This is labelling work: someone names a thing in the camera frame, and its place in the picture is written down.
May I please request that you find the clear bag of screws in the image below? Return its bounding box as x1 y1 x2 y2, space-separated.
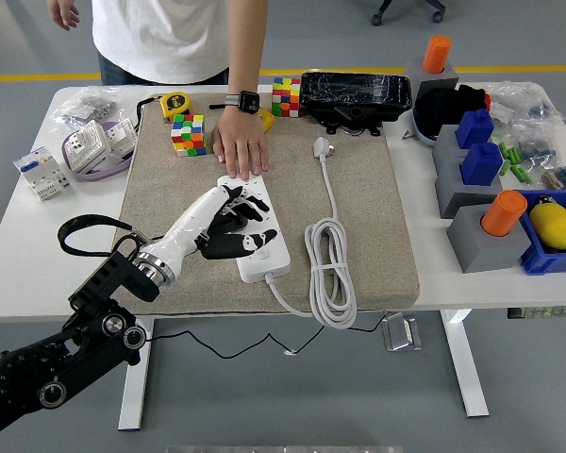
51 84 145 133

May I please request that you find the blue block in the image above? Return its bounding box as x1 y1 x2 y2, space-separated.
459 142 505 188
455 109 495 150

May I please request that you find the white table leg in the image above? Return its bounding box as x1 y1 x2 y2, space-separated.
117 316 156 431
441 309 491 419

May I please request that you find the thin black plug cord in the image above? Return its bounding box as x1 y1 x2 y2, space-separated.
141 310 401 361

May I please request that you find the orange cylinder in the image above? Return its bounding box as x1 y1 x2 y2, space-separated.
423 35 454 76
481 190 528 238

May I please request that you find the white circuit breaker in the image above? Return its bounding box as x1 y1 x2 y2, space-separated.
12 144 73 202

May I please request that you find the white power cord with plug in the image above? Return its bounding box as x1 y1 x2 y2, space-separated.
263 135 358 330

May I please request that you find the clear bag of blue parts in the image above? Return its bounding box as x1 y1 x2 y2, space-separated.
518 134 560 166

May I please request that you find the blue plastic bin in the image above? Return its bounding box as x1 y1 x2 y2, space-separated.
512 189 566 277

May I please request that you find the table control panel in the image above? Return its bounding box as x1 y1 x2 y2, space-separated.
508 306 566 321

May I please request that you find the yellow lemon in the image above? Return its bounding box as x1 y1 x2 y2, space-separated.
529 201 566 251

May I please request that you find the white power strip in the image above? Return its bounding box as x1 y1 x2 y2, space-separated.
216 174 292 284

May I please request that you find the person's left hand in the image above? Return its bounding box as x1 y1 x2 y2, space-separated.
210 109 270 179

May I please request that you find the yellow tape measure, 5m print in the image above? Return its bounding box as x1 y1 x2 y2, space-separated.
135 91 193 125

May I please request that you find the pale blue dish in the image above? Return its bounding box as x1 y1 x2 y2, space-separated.
412 107 440 148

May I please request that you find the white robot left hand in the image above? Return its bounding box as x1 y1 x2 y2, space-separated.
143 183 279 284

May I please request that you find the black office chair base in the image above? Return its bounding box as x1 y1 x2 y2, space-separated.
370 0 447 26

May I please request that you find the black plug adapter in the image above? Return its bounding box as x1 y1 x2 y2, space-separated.
207 211 254 246

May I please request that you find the black film-wrapped box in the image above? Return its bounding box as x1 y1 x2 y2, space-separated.
299 71 414 138

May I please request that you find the purple band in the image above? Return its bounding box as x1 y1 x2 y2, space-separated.
61 120 138 183

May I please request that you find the black wristwatch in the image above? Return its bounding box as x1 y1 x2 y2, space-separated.
225 91 261 115

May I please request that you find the person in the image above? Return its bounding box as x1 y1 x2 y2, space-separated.
92 0 232 87

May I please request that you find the multicolour puzzle cube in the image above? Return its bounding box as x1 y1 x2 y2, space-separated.
171 112 209 159
271 76 303 118

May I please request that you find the black cloth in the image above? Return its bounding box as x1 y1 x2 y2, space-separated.
413 83 492 138

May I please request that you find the grey two-slot holder block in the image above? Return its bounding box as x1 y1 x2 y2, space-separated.
432 124 505 220

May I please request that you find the grey-brown mat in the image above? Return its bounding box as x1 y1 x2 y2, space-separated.
111 92 421 316

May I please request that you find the large clear plastic bag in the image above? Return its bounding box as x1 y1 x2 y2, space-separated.
488 80 566 138

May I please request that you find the person's right hand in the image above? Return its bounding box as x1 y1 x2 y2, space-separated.
46 0 81 32

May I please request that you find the metal foot pedal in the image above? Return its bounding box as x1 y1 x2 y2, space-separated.
381 314 424 353

